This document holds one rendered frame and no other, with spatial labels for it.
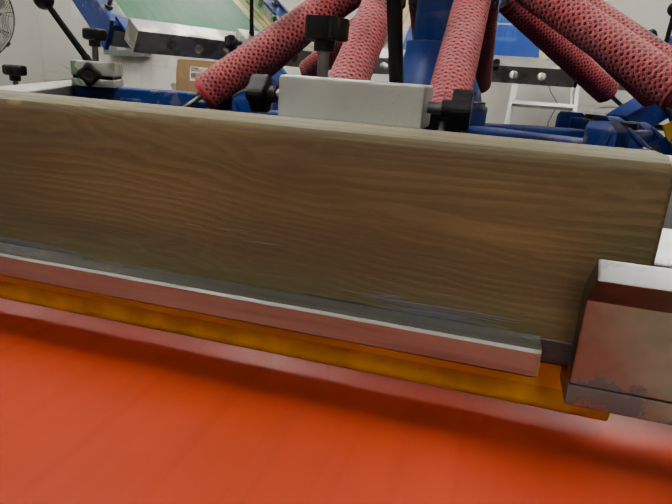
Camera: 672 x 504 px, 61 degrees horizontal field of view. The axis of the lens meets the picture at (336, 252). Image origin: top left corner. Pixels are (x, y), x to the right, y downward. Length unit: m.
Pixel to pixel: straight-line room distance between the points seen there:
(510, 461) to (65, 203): 0.20
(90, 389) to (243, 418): 0.06
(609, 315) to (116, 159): 0.19
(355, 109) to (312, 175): 0.28
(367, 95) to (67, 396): 0.34
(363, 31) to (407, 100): 0.30
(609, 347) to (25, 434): 0.19
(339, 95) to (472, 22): 0.32
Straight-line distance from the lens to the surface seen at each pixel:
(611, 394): 0.21
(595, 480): 0.22
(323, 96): 0.49
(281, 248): 0.22
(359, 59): 0.72
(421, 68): 0.99
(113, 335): 0.29
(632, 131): 0.84
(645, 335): 0.20
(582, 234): 0.20
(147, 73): 5.20
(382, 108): 0.48
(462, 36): 0.74
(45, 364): 0.27
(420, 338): 0.20
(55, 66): 5.75
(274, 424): 0.22
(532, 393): 0.23
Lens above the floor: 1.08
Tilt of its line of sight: 17 degrees down
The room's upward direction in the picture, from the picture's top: 4 degrees clockwise
